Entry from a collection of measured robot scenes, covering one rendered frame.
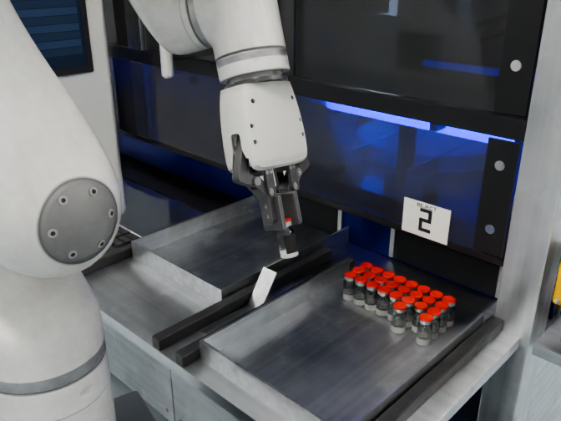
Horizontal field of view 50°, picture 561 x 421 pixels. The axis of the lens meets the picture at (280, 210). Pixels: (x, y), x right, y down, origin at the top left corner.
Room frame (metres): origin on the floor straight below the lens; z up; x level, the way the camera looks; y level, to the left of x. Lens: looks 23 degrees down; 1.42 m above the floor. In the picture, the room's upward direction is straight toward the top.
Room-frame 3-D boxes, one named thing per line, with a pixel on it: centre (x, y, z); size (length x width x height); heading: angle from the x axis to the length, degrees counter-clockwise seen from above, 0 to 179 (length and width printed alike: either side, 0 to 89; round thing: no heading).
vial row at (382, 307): (0.81, -0.17, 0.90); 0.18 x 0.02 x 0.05; 46
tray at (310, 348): (0.74, -0.10, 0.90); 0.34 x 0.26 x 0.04; 136
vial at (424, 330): (0.74, -0.21, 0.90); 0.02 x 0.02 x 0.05
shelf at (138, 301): (0.88, 0.00, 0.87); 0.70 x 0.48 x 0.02; 46
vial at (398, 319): (0.77, -0.18, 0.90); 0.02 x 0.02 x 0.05
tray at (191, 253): (1.05, 0.07, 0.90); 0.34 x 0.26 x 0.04; 136
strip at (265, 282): (0.81, 0.06, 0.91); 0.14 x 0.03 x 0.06; 137
